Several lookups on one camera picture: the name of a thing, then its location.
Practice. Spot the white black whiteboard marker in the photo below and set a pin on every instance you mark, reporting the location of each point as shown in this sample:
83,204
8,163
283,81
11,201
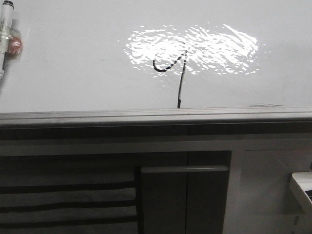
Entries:
10,38

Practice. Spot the dark slatted chair back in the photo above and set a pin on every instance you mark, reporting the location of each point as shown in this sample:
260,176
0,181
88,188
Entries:
70,201

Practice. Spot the white marker tray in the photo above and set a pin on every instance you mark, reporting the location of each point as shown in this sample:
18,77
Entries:
301,187

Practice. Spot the white whiteboard with metal frame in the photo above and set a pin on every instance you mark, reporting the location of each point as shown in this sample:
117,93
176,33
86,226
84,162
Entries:
152,61

